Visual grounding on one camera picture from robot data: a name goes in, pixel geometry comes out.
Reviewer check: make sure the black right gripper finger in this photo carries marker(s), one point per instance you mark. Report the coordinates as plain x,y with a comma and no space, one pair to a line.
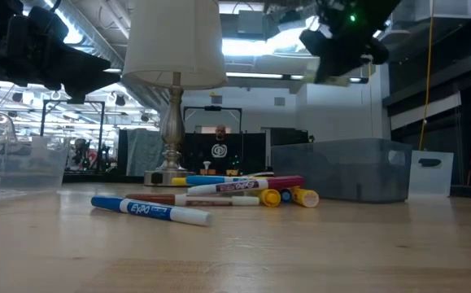
337,73
349,49

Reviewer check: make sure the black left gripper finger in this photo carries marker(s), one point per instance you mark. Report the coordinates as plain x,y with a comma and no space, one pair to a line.
88,85
72,67

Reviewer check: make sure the white shade silver table lamp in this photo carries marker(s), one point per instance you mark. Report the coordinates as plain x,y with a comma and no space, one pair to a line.
174,40

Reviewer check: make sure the grey translucent plastic bin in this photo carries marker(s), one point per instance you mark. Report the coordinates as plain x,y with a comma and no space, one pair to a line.
341,171

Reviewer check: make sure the clear plastic bin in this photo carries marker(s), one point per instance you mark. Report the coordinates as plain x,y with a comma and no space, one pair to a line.
23,171

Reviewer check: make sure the red Expo marker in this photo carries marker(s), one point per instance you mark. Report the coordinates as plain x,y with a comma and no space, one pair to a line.
284,182

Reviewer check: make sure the yellow highlighter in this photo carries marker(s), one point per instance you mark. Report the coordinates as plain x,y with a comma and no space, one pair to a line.
269,198
178,181
305,197

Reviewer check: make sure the blue Expo marker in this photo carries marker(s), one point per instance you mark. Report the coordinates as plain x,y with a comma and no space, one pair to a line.
149,210
286,195

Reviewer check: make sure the brown Expo marker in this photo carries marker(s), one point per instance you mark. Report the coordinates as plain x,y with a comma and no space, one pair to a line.
219,201

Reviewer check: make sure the black metal rig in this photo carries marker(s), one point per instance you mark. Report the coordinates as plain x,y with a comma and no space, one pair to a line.
72,102

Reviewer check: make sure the ceiling light strip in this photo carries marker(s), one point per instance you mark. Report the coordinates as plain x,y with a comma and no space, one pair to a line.
259,75

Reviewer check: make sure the grey cloth cover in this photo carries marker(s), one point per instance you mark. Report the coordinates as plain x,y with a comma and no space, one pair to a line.
145,152

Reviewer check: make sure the person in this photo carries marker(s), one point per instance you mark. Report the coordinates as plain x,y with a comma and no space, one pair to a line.
219,150

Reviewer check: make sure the frosted white plastic bin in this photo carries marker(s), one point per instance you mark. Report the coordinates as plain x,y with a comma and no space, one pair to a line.
430,179

